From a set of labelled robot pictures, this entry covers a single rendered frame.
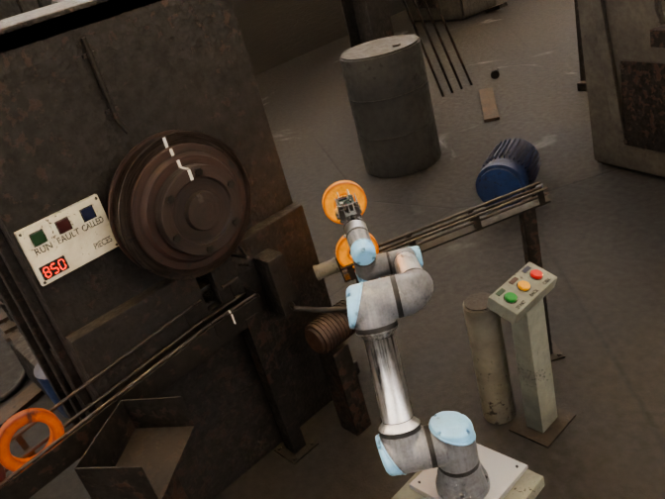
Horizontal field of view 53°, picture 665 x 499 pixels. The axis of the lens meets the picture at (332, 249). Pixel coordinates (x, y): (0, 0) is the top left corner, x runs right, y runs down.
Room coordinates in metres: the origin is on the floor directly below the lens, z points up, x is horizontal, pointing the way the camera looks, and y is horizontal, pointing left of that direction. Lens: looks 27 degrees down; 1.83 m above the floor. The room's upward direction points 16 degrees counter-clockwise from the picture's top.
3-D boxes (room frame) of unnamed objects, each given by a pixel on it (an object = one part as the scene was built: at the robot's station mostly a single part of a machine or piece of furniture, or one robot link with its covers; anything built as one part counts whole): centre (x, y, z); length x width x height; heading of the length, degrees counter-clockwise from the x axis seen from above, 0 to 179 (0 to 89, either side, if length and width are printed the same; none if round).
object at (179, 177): (1.94, 0.36, 1.11); 0.28 x 0.06 x 0.28; 126
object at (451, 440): (1.37, -0.17, 0.48); 0.13 x 0.12 x 0.14; 86
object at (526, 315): (1.82, -0.57, 0.31); 0.24 x 0.16 x 0.62; 126
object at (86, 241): (1.91, 0.75, 1.15); 0.26 x 0.02 x 0.18; 126
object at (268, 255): (2.16, 0.23, 0.68); 0.11 x 0.08 x 0.24; 36
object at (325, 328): (2.10, 0.07, 0.27); 0.22 x 0.13 x 0.53; 126
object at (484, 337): (1.92, -0.44, 0.26); 0.12 x 0.12 x 0.52
